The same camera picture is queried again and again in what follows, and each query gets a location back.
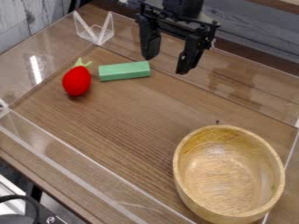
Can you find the black metal table bracket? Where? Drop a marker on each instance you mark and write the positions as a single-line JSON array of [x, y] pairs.
[[47, 216]]

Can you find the green rectangular block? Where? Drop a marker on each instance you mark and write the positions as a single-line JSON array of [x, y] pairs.
[[125, 71]]

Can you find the clear acrylic enclosure wall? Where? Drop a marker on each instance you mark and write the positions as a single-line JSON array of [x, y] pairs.
[[97, 193]]

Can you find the clear acrylic corner bracket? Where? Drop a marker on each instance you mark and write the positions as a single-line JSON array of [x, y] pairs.
[[98, 34]]

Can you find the red felt strawberry toy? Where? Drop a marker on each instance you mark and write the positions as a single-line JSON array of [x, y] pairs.
[[77, 79]]

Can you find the wooden bowl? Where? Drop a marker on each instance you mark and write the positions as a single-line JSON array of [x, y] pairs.
[[229, 174]]

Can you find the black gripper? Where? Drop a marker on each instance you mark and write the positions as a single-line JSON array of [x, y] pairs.
[[178, 17]]

